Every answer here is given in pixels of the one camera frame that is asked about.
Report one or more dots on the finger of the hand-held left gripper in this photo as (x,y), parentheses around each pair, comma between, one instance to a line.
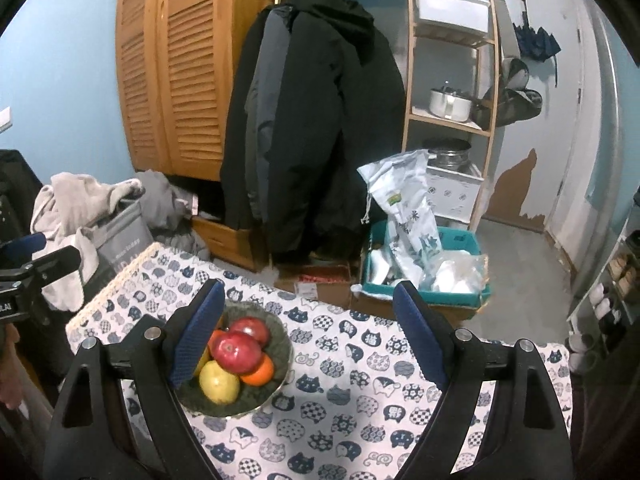
(25,244)
(55,262)

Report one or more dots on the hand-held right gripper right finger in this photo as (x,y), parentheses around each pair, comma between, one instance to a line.
(420,335)

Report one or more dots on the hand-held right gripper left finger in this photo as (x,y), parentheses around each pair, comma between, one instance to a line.
(197,332)

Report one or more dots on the yellow pear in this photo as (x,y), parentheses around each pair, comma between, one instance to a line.
(202,360)
(220,382)

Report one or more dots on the bright red apple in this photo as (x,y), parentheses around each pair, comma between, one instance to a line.
(237,352)

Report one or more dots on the dark red apple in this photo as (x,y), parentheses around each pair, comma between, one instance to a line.
(252,329)

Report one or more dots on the green patterned bowl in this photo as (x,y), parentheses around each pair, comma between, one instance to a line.
(277,355)

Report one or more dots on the person's left hand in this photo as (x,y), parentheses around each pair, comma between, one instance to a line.
(7,365)

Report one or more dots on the brown cardboard box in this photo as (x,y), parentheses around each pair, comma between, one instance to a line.
(415,312)

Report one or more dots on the teal plastic basket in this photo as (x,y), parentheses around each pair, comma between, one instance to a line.
(425,297)

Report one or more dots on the beige crumpled garment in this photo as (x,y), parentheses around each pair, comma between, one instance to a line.
(65,210)

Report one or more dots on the black fabric case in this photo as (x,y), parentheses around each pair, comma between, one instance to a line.
(15,190)

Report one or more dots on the grey tote bag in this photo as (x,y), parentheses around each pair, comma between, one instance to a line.
(125,240)

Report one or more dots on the clear plastic bag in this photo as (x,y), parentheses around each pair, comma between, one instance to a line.
(460,272)

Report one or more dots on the cat print tablecloth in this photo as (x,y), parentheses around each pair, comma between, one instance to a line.
(350,385)

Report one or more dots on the wooden drawer box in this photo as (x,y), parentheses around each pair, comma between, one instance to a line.
(225,240)

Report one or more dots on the red label cardboard box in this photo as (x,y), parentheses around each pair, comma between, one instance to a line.
(320,280)

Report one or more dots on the grey crumpled garment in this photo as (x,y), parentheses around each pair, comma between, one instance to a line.
(160,205)

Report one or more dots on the white rice bag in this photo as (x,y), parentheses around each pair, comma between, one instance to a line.
(405,210)

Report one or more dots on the white patterned storage box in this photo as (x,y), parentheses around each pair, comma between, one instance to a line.
(452,192)

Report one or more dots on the pale shoe rack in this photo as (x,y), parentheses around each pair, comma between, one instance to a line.
(580,317)

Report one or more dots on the steel steamer pot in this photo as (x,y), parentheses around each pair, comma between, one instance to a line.
(447,152)

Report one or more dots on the dark hanging cloth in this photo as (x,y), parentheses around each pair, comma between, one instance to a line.
(610,410)

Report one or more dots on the wooden shelf rack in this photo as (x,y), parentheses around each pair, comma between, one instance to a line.
(450,126)

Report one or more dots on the black hooded coat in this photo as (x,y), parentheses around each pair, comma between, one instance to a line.
(325,135)

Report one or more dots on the wooden louvered wardrobe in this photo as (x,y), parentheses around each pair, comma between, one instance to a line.
(175,70)

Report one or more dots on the grey jacket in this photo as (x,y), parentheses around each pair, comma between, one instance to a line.
(267,110)

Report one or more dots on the grey door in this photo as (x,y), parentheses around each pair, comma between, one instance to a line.
(555,110)

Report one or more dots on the grey hanging bag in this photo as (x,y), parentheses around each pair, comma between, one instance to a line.
(517,90)

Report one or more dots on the metal pipe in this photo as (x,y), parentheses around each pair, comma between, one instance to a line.
(607,110)

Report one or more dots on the dark blue umbrella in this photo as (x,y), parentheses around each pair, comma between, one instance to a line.
(535,40)

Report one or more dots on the white storage bin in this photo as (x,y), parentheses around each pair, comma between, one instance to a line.
(452,5)

